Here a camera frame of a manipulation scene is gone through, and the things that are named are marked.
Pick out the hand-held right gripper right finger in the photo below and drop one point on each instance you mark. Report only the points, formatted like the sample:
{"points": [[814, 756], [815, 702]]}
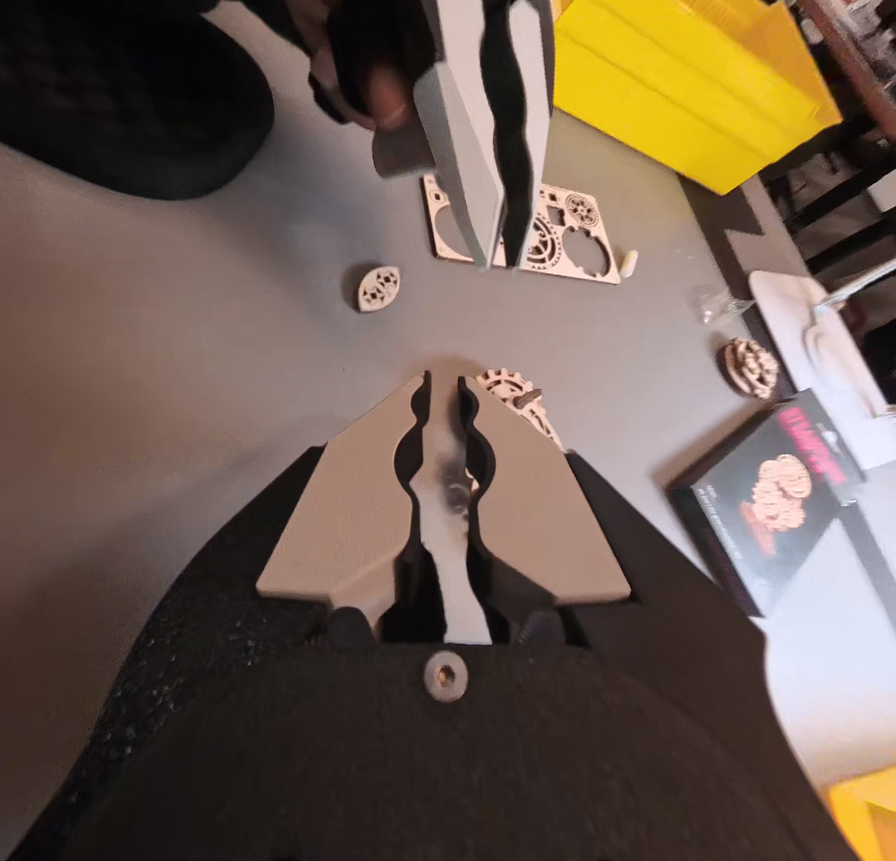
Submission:
{"points": [[546, 518]]}

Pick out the person's left forearm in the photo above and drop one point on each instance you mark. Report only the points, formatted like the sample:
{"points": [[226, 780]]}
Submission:
{"points": [[126, 90]]}

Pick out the black puzzle box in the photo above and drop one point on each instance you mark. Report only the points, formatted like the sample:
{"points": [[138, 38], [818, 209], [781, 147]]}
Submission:
{"points": [[756, 525]]}

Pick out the white document stand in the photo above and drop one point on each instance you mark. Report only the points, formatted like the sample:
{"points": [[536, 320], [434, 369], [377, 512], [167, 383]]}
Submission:
{"points": [[784, 315]]}

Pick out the clear plastic bag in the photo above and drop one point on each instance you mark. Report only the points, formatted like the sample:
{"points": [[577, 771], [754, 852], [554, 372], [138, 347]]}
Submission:
{"points": [[714, 308]]}

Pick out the wooden puzzle sheet with gears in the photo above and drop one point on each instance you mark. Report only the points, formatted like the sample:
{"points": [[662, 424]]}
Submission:
{"points": [[535, 206]]}

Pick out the metal storage rack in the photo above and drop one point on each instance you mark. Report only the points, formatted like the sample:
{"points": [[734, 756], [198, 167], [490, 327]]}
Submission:
{"points": [[826, 27]]}

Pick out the small white wax stick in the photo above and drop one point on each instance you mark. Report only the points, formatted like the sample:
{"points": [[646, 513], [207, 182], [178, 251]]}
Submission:
{"points": [[629, 262]]}

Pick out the small round wooden gear stack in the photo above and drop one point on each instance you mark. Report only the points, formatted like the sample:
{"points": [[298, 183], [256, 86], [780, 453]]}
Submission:
{"points": [[749, 369]]}

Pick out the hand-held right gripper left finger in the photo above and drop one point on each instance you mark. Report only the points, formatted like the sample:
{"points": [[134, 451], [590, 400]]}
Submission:
{"points": [[343, 518]]}

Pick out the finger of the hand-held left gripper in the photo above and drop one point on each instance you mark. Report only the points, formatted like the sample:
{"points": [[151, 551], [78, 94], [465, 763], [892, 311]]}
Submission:
{"points": [[535, 104], [455, 139]]}

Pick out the person's left hand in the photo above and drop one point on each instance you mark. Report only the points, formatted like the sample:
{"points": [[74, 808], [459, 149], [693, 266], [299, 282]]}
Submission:
{"points": [[388, 97]]}

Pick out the wooden gear assembly with pegs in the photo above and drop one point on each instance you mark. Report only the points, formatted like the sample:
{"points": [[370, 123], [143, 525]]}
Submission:
{"points": [[507, 385]]}

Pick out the grey desk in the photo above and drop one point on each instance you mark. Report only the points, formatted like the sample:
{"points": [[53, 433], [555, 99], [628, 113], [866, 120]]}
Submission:
{"points": [[175, 350]]}

